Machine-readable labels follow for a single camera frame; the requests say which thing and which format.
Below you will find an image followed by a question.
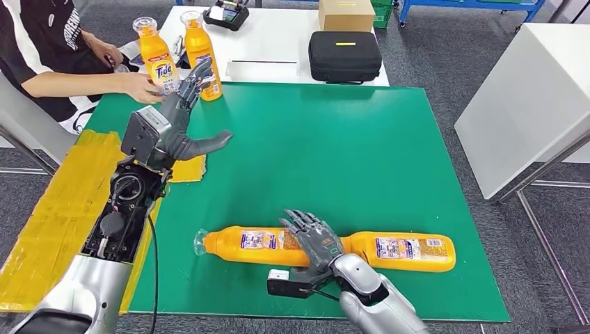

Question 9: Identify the person's right hand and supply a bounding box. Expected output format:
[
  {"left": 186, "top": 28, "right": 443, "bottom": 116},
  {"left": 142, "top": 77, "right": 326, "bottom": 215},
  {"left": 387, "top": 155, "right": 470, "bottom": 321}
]
[{"left": 120, "top": 71, "right": 164, "bottom": 104}]

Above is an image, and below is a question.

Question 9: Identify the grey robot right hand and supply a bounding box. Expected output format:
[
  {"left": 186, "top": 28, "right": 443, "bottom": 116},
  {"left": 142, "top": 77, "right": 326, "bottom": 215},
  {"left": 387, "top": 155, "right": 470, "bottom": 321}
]
[{"left": 278, "top": 209, "right": 346, "bottom": 282}]

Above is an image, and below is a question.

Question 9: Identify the person's left hand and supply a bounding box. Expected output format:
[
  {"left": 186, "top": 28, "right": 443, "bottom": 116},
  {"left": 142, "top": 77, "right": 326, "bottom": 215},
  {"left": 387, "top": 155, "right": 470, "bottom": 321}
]
[{"left": 83, "top": 31, "right": 125, "bottom": 70}]

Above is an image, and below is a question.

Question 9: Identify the orange detergent bottle clear cap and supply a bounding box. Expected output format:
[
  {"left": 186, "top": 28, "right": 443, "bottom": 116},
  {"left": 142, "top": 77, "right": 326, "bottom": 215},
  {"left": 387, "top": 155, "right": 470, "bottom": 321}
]
[
  {"left": 180, "top": 10, "right": 223, "bottom": 102},
  {"left": 193, "top": 225, "right": 310, "bottom": 269},
  {"left": 132, "top": 16, "right": 182, "bottom": 96},
  {"left": 340, "top": 231, "right": 457, "bottom": 273}
]

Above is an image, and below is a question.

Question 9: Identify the tablet in blue folio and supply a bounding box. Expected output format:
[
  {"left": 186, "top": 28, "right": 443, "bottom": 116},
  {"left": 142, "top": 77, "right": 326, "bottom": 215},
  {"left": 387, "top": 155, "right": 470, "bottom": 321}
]
[{"left": 173, "top": 32, "right": 195, "bottom": 70}]

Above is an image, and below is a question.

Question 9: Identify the person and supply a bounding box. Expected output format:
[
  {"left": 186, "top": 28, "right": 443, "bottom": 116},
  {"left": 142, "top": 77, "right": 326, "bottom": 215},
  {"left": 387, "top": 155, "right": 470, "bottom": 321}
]
[{"left": 0, "top": 0, "right": 164, "bottom": 136}]

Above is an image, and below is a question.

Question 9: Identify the green table mat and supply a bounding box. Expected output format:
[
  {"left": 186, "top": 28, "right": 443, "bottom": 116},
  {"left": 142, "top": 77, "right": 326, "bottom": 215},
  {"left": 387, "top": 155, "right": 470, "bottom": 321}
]
[{"left": 85, "top": 81, "right": 511, "bottom": 324}]

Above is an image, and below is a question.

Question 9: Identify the black handheld controller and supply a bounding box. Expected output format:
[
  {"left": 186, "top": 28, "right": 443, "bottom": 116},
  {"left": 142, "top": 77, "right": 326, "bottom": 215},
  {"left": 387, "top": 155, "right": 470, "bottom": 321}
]
[{"left": 202, "top": 0, "right": 250, "bottom": 32}]

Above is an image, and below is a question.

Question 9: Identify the white desk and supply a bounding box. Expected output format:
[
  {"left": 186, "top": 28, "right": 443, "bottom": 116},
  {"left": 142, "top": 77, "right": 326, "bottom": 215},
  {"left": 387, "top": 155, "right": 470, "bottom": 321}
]
[{"left": 157, "top": 5, "right": 390, "bottom": 88}]

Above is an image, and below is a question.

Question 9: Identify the yellow plastic sheet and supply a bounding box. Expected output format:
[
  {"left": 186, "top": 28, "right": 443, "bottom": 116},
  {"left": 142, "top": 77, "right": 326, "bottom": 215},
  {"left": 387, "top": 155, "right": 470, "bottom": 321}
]
[{"left": 0, "top": 129, "right": 207, "bottom": 315}]

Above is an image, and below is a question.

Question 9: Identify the black carrying case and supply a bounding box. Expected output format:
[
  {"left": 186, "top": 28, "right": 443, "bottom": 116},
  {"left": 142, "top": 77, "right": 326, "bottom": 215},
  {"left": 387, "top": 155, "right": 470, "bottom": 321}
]
[{"left": 308, "top": 30, "right": 383, "bottom": 86}]

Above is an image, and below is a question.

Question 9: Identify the brown cardboard box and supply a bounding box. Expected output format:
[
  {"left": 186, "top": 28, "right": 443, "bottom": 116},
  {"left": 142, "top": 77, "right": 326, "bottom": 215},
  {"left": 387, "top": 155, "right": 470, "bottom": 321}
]
[{"left": 318, "top": 0, "right": 376, "bottom": 33}]

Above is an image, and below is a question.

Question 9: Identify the green plastic crate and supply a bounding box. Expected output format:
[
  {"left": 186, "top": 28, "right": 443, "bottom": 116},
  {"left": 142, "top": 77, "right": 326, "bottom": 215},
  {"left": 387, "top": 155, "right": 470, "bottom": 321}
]
[{"left": 371, "top": 0, "right": 395, "bottom": 29}]

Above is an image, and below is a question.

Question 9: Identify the blue metal rack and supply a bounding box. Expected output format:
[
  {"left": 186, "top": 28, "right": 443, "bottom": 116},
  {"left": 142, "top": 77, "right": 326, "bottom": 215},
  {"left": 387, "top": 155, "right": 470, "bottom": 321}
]
[{"left": 398, "top": 0, "right": 547, "bottom": 29}]

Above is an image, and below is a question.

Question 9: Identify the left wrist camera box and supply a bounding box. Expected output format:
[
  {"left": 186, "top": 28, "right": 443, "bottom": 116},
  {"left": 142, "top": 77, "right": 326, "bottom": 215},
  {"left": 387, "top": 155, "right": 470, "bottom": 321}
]
[{"left": 120, "top": 104, "right": 173, "bottom": 169}]

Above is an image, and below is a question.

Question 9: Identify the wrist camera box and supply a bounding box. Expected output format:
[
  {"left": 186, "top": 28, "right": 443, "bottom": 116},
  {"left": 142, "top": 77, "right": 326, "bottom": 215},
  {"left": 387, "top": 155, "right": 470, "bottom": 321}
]
[
  {"left": 267, "top": 269, "right": 342, "bottom": 303},
  {"left": 120, "top": 104, "right": 173, "bottom": 169}
]

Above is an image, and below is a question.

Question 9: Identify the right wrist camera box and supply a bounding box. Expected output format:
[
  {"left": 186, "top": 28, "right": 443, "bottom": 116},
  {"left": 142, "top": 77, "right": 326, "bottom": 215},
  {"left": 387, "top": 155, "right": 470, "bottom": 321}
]
[{"left": 267, "top": 269, "right": 342, "bottom": 303}]

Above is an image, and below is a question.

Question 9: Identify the black cable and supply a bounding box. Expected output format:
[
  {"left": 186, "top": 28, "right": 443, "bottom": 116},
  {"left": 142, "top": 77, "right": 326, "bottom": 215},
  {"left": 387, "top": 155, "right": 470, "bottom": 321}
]
[{"left": 146, "top": 214, "right": 160, "bottom": 334}]

